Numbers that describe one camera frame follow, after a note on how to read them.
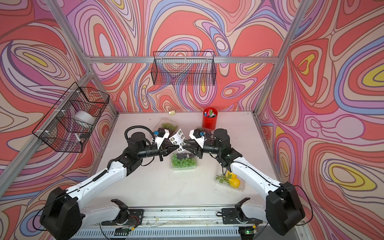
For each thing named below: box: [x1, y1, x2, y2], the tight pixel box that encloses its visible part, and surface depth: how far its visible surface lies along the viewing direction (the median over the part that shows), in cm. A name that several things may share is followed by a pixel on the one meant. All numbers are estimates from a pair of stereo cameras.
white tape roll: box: [72, 110, 96, 125], surface depth 75 cm
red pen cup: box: [202, 107, 218, 131], surface depth 106 cm
